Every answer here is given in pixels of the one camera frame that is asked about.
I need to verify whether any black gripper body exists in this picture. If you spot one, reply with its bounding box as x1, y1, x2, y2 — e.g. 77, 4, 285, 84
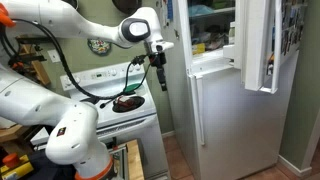
148, 52, 166, 78

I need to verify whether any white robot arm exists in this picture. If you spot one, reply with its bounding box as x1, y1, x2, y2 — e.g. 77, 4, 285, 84
1, 0, 173, 180

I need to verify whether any white electric stove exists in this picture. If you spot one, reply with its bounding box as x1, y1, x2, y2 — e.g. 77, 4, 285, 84
45, 63, 169, 180

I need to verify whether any blue paper on fridge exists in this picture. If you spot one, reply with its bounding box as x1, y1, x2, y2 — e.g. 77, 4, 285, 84
166, 0, 173, 21

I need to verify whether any white fridge freezer door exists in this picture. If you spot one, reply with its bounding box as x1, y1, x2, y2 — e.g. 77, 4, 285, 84
234, 0, 308, 94

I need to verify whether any green leaf silicone mat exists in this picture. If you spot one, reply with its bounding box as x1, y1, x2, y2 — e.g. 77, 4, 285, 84
124, 83, 142, 94

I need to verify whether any white refrigerator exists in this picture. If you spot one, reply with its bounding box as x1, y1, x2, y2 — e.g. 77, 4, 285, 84
162, 0, 299, 180

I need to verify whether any red emergency stop button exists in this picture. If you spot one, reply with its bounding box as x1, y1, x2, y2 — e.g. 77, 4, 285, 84
0, 153, 34, 180

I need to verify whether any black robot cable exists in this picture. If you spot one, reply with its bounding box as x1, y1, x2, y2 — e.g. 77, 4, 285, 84
0, 18, 158, 101

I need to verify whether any black spoon handle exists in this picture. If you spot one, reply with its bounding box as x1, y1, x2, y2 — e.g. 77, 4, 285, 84
99, 100, 113, 109

